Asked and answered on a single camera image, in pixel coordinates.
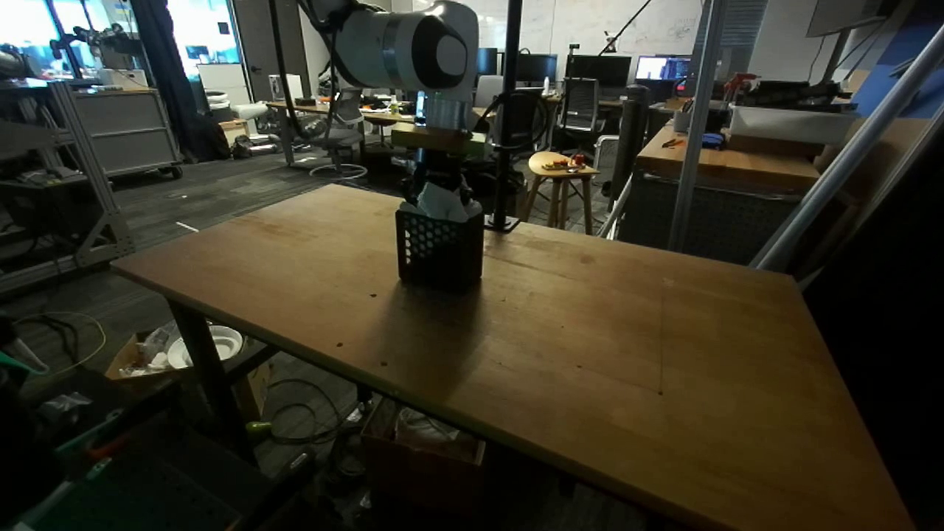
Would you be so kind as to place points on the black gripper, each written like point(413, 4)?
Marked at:
point(439, 168)

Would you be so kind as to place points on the white towel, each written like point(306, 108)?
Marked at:
point(446, 205)

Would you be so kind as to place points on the black perforated box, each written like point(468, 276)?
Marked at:
point(439, 252)

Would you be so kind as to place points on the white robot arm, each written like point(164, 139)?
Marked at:
point(430, 52)

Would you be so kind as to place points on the cardboard box under table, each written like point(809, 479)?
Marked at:
point(160, 354)

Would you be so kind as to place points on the round wooden stool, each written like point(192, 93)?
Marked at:
point(568, 177)

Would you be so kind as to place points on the black vertical pole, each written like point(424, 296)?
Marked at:
point(503, 220)

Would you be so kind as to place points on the wooden workbench with drawers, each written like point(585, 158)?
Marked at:
point(741, 192)

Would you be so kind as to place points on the metal shelving rack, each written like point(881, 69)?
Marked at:
point(55, 190)

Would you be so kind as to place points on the silver metal pole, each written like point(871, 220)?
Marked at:
point(775, 254)

